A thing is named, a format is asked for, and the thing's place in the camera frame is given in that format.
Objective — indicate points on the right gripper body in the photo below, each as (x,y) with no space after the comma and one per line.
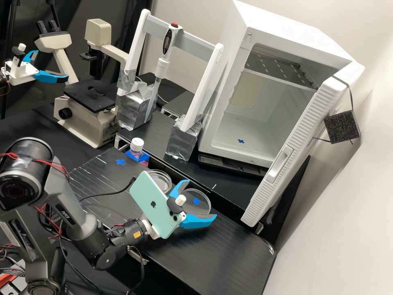
(152,230)

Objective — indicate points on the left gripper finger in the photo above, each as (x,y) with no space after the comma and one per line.
(30,56)
(50,77)

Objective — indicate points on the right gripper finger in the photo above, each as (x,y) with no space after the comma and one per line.
(198,222)
(178,188)

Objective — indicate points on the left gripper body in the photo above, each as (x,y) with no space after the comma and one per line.
(20,73)

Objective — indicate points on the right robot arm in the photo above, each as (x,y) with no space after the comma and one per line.
(61,199)

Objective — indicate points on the left phone holder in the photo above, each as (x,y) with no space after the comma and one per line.
(21,52)

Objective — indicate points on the petri dish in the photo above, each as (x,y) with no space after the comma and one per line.
(198,199)
(162,179)

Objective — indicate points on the black platform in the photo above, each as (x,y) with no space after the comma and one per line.
(215,255)
(181,103)
(159,130)

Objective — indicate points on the blue bottle holder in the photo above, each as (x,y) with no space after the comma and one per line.
(142,161)

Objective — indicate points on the cream microscope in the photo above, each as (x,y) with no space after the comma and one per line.
(89,116)

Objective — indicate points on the small bottle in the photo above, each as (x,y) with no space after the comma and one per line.
(136,147)

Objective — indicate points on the white pipette stand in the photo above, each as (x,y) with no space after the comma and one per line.
(196,101)

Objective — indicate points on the pipette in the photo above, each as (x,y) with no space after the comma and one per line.
(167,43)

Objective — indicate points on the incubator door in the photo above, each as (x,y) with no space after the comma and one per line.
(294,147)

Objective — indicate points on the white incubator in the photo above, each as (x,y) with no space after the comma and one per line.
(270,33)

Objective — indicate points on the right wrist camera phone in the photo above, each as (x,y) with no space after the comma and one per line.
(152,202)

